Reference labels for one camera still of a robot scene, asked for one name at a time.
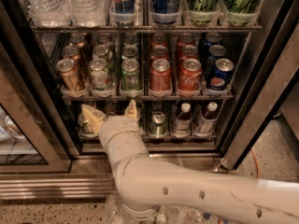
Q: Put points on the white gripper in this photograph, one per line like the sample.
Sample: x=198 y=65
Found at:
x=120 y=129

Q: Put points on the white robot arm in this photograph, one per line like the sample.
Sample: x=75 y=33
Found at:
x=145 y=183

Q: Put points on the bottom shelf gold can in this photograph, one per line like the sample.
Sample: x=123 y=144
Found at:
x=110 y=107

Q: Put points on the bottom shelf left silver can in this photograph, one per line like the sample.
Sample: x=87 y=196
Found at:
x=84 y=125

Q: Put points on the front white green soda can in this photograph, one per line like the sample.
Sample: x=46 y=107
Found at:
x=100 y=76

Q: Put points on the bottom shelf green can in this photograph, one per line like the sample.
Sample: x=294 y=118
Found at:
x=157 y=123

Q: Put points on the front gold soda can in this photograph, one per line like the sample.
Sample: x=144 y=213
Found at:
x=70 y=74

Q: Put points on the gold soda can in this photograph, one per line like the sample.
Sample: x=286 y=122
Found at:
x=70 y=74
x=73 y=52
x=81 y=41

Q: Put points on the front orange soda can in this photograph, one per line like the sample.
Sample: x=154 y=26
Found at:
x=160 y=75

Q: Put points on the orange soda can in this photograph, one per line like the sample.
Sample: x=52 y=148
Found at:
x=160 y=75
x=159 y=52
x=158 y=39

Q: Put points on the glass fridge door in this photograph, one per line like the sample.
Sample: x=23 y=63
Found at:
x=21 y=106

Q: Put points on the front red cola can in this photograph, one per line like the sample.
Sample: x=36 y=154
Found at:
x=189 y=75

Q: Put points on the red cola can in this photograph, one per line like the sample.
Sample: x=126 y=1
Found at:
x=187 y=52
x=189 y=75
x=185 y=39

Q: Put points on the stainless steel fridge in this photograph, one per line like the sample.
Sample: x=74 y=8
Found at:
x=264 y=78

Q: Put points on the front blue pepsi can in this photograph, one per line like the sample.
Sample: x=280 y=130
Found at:
x=220 y=74

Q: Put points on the blue pepsi can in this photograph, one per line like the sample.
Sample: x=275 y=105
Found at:
x=220 y=74
x=208 y=40
x=215 y=52

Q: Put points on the left white-cap juice bottle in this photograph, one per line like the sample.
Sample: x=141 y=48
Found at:
x=182 y=119

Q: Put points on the white-cap juice bottle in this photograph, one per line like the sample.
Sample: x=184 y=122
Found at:
x=207 y=118
x=182 y=119

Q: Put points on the right white-cap juice bottle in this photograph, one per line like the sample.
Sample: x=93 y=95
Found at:
x=207 y=118

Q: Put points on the clear plastic bin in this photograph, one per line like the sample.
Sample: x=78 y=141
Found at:
x=115 y=213

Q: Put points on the right clear water bottle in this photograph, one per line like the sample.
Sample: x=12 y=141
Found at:
x=89 y=13

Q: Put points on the clear water bottle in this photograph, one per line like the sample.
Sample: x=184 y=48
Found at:
x=49 y=13
x=89 y=13

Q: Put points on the left clear water bottle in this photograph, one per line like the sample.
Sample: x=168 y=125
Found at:
x=49 y=13

